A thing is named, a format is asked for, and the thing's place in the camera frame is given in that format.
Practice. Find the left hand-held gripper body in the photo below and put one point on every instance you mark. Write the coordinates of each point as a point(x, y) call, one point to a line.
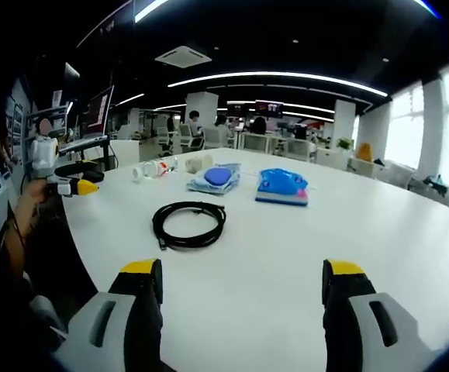
point(42, 155)

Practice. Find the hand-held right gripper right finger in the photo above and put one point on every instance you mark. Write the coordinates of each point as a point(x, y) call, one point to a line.
point(367, 333)

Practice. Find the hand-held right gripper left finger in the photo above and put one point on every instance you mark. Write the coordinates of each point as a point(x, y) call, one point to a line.
point(108, 333)

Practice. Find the white bottle with red label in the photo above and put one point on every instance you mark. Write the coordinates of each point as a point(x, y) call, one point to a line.
point(148, 170)

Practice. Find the cream paper roll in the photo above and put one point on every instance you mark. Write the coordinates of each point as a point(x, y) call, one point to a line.
point(199, 162)

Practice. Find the blue disc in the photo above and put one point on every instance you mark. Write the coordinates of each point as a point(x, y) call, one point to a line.
point(215, 177)

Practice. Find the blue and pink packet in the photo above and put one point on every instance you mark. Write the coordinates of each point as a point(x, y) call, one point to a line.
point(280, 188)

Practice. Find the person's left hand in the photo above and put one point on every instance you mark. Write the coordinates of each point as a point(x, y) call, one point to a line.
point(34, 195)

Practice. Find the laptop on black stand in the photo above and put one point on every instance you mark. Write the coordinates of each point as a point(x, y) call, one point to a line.
point(82, 141)

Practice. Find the dark computer monitor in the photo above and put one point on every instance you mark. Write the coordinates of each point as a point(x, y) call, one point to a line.
point(99, 110)

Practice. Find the person's grey clothing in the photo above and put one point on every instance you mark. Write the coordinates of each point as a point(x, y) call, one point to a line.
point(43, 315)

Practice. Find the white table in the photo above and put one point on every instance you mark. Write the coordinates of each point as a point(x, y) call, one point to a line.
point(270, 279)

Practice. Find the white office chair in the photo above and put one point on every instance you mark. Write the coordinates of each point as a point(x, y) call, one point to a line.
point(188, 137)
point(213, 138)

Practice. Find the white pillar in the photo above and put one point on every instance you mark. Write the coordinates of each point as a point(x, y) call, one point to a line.
point(344, 122)
point(201, 108)

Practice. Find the ceiling air conditioner vent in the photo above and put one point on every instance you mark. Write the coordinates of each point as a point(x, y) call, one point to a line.
point(183, 56)

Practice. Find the yellow bag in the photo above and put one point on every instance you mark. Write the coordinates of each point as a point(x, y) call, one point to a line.
point(364, 152)

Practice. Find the green potted plant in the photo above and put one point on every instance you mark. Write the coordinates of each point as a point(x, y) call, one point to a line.
point(345, 144)

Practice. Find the hanging display screen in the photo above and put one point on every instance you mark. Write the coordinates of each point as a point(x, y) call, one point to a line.
point(269, 107)

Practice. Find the long ceiling light strip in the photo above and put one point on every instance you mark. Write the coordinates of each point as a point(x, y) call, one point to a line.
point(286, 75)

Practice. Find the wall poster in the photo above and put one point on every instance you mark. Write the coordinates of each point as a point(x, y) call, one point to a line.
point(14, 122)

